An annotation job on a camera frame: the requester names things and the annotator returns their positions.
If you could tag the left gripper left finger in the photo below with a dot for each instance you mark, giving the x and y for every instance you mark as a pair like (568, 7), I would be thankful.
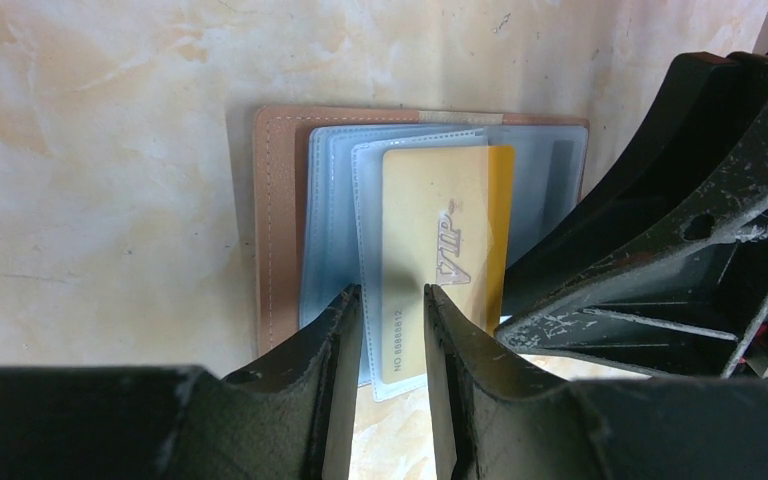
(287, 415)

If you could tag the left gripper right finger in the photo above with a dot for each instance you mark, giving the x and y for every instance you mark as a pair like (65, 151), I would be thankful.
(497, 416)

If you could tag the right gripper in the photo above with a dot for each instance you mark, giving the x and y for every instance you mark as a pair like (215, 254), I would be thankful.
(688, 296)

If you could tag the pink leather card holder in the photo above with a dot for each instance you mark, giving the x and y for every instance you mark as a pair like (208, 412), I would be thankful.
(280, 179)

